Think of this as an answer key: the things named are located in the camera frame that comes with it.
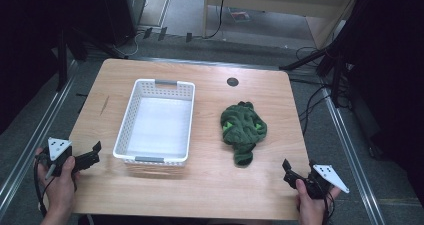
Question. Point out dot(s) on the dark cabinet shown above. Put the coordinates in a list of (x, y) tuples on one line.
[(123, 11)]

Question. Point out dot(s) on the dark green cloth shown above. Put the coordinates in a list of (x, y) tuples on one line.
[(243, 128)]

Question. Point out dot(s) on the black round table grommet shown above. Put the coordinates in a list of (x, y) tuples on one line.
[(232, 82)]

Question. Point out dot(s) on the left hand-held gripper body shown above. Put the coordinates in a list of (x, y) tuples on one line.
[(59, 148)]

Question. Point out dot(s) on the red and white packet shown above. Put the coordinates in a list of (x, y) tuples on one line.
[(240, 15)]

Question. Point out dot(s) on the person's left hand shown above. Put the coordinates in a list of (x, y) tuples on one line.
[(60, 188)]

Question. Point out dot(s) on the black metal stand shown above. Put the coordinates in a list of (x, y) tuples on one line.
[(330, 61), (63, 61)]

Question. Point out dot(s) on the light wooden partition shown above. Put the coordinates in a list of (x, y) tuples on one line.
[(283, 1)]

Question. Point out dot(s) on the white plastic basket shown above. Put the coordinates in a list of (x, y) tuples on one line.
[(156, 125)]

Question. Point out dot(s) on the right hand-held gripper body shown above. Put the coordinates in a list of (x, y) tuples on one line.
[(320, 180)]

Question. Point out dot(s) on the silver metal floor rail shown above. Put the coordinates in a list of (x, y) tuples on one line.
[(353, 158), (33, 141)]

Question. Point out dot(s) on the person's right hand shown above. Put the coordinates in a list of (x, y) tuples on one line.
[(311, 206)]

